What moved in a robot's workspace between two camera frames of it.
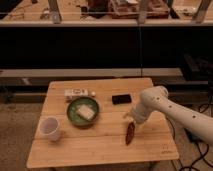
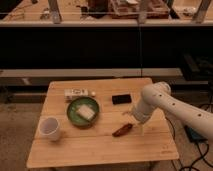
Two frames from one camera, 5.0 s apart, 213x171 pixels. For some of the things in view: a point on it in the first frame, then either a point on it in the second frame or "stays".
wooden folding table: (85, 122) stays
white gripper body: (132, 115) stays
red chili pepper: (130, 133) -> (122, 131)
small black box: (121, 99) stays
